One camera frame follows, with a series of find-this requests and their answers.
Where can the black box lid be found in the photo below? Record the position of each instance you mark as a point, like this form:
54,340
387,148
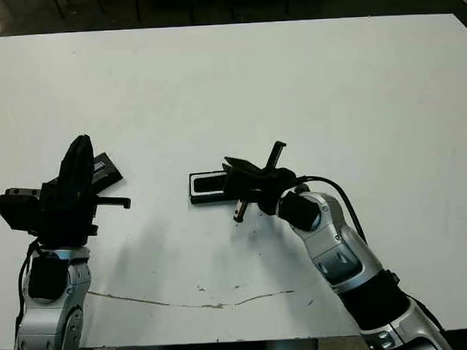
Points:
107,169

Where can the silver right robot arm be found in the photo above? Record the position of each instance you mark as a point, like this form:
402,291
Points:
336,256

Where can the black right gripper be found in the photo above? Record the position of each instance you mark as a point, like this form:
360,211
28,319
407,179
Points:
267,202

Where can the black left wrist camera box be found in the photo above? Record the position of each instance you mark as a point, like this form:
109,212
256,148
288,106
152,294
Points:
16,209

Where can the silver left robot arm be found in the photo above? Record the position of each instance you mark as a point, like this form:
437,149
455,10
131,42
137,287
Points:
47,323

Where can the black box base white insert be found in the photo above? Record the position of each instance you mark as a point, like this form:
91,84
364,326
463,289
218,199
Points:
209,199

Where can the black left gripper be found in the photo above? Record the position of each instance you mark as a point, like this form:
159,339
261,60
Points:
66,215

